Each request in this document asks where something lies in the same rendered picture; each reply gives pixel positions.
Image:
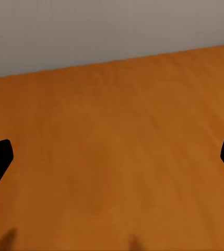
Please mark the cabinet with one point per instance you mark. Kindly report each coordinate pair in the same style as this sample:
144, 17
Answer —
119, 156

